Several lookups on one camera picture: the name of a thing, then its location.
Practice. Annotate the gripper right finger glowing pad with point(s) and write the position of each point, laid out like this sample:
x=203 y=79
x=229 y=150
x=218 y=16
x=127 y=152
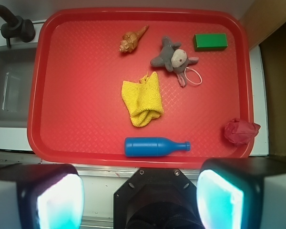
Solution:
x=244 y=193

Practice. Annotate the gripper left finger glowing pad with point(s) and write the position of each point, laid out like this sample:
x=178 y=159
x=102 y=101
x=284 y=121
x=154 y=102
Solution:
x=40 y=196

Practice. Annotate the green rectangular block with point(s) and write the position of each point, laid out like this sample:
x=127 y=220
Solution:
x=210 y=42

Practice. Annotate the crumpled red paper ball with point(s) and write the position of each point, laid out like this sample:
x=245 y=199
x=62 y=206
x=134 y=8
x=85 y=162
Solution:
x=240 y=132

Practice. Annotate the red plastic tray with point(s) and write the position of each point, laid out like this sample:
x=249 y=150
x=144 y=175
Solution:
x=76 y=112

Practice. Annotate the grey toy sink basin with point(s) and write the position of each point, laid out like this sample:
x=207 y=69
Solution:
x=16 y=73

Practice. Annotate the blue plastic bottle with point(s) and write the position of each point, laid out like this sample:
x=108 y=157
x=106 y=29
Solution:
x=152 y=146

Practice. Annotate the yellow knitted cloth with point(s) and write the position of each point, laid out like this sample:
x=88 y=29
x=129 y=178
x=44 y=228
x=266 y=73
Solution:
x=143 y=99

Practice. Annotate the grey plush toy animal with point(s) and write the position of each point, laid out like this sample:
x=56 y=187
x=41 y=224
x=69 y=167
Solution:
x=175 y=60

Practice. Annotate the dark grey sink faucet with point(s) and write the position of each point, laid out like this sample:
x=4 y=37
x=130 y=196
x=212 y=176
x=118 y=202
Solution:
x=16 y=27

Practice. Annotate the brown spiral seashell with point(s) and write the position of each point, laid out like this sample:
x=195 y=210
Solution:
x=130 y=40

